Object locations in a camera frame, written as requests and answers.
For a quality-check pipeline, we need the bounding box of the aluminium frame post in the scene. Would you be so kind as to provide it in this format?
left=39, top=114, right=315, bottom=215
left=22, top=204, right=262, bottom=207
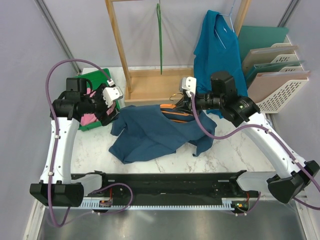
left=34, top=0, right=74, bottom=59
left=277, top=0, right=300, bottom=28

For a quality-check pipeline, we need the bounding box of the aluminium frame post right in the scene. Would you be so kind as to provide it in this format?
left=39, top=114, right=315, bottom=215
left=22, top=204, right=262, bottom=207
left=277, top=0, right=300, bottom=28

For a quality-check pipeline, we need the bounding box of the dark blue t-shirt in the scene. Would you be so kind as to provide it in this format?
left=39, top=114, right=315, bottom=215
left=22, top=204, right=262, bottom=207
left=109, top=105, right=214, bottom=164

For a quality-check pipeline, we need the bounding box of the green plastic hanger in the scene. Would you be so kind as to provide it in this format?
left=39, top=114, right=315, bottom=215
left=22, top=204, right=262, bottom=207
left=156, top=0, right=163, bottom=75

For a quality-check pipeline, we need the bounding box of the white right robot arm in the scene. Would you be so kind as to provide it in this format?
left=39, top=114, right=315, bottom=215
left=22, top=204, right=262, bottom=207
left=176, top=71, right=320, bottom=204

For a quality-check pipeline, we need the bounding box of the pink folder front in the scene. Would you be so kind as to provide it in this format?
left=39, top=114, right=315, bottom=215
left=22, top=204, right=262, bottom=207
left=248, top=70, right=310, bottom=103

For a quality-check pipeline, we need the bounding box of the beige folder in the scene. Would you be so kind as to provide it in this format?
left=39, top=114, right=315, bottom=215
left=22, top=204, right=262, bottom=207
left=242, top=45, right=299, bottom=74

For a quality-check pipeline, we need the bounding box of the aluminium frame post left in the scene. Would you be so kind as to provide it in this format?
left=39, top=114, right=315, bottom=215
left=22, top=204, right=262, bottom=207
left=34, top=0, right=74, bottom=59

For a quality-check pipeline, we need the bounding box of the light blue wire hanger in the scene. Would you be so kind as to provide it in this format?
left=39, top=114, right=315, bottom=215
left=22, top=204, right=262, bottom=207
left=214, top=0, right=236, bottom=49

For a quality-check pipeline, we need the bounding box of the pink cloth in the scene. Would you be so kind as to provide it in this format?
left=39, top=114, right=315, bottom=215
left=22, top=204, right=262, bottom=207
left=80, top=102, right=116, bottom=127

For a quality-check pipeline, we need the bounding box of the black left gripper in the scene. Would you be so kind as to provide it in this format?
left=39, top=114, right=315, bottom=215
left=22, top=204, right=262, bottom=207
left=80, top=83, right=120, bottom=126

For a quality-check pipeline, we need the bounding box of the green plastic tray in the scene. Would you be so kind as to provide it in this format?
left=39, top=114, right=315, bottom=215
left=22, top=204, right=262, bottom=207
left=77, top=70, right=120, bottom=132

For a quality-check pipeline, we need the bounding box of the white slotted cable duct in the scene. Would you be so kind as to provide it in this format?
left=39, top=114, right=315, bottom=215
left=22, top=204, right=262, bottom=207
left=79, top=197, right=249, bottom=211

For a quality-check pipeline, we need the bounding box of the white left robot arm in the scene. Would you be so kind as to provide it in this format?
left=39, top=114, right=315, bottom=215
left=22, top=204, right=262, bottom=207
left=29, top=77, right=123, bottom=207

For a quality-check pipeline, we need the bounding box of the teal folder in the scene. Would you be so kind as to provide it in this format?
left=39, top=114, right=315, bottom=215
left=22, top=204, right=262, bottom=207
left=238, top=25, right=289, bottom=61

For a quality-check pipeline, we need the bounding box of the teal t-shirt on rack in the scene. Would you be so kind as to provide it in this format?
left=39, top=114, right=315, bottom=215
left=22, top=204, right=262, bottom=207
left=193, top=9, right=250, bottom=120

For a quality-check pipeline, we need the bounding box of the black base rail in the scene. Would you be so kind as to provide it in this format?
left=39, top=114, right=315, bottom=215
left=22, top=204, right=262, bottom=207
left=69, top=171, right=263, bottom=207

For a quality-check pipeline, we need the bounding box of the white perforated file organizer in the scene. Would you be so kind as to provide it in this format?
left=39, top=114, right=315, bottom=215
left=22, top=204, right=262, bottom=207
left=244, top=43, right=309, bottom=114

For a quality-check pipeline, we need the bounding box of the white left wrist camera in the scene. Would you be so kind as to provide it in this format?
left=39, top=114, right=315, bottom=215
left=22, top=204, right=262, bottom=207
left=102, top=86, right=124, bottom=108

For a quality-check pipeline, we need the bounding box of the wooden clothes rack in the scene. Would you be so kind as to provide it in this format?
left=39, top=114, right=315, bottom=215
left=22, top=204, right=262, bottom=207
left=105, top=0, right=251, bottom=106

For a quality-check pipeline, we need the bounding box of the round blue patterned tin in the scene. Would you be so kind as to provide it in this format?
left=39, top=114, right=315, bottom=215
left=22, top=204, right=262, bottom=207
left=265, top=118, right=272, bottom=126

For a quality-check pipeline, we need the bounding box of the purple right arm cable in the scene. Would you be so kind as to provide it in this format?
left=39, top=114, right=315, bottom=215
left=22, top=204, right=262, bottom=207
left=191, top=96, right=320, bottom=218

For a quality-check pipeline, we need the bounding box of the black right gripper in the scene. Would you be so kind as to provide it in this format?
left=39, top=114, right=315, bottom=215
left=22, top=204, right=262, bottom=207
left=173, top=90, right=224, bottom=117

